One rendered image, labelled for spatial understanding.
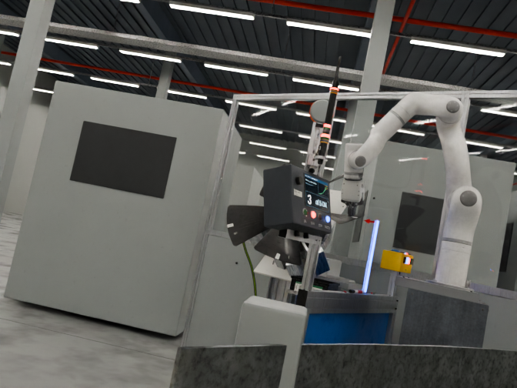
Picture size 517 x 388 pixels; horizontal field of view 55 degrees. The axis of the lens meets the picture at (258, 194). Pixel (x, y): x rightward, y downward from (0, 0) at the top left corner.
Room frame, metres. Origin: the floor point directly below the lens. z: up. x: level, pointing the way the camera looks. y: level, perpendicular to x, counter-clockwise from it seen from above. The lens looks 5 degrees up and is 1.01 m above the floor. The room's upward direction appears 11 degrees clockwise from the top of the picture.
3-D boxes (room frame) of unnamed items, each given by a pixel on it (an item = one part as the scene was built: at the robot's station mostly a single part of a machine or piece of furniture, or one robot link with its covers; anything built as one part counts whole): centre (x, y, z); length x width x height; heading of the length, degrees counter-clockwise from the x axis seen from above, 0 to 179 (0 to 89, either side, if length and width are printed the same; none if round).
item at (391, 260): (2.47, -0.73, 1.02); 0.16 x 0.10 x 0.11; 143
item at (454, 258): (2.11, -0.86, 1.06); 0.19 x 0.19 x 0.18
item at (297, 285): (2.19, -0.32, 0.85); 0.22 x 0.17 x 0.07; 158
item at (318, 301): (2.15, -0.50, 0.82); 0.90 x 0.04 x 0.08; 143
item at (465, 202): (2.08, -0.86, 1.27); 0.19 x 0.12 x 0.24; 165
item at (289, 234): (1.73, -0.17, 1.04); 0.24 x 0.03 x 0.03; 143
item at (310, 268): (1.81, -0.24, 0.96); 0.03 x 0.03 x 0.20; 53
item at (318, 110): (3.17, -0.30, 1.88); 0.17 x 0.15 x 0.16; 53
